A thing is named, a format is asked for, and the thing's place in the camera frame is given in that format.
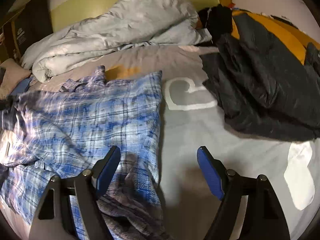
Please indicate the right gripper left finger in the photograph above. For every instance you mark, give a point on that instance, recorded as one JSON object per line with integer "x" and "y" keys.
{"x": 53, "y": 217}

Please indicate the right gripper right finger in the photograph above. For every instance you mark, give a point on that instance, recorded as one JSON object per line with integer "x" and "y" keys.
{"x": 264, "y": 217}

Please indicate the blue plaid flannel shirt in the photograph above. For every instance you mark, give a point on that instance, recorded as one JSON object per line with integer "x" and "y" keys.
{"x": 65, "y": 132}

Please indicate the white sock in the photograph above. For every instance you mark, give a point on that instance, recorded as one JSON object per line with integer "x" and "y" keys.
{"x": 297, "y": 175}

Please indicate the grey printed bed sheet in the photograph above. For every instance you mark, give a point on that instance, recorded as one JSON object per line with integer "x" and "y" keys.
{"x": 191, "y": 118}

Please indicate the black puffer jacket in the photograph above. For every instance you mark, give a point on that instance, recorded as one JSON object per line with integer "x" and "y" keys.
{"x": 262, "y": 88}

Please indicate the blue pillow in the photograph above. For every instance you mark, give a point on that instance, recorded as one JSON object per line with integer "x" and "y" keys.
{"x": 22, "y": 87}

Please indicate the beige pillow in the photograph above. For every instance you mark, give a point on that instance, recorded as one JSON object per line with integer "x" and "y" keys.
{"x": 13, "y": 75}

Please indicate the black garment by cushion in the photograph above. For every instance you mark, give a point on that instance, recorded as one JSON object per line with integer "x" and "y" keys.
{"x": 312, "y": 59}

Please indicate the orange yellow cushion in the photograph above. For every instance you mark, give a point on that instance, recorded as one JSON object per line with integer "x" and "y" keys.
{"x": 295, "y": 40}

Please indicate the black printed bag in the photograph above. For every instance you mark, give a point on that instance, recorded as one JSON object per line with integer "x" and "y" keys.
{"x": 32, "y": 24}

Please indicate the grey crumpled duvet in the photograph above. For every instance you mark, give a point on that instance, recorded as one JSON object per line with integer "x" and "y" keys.
{"x": 76, "y": 44}

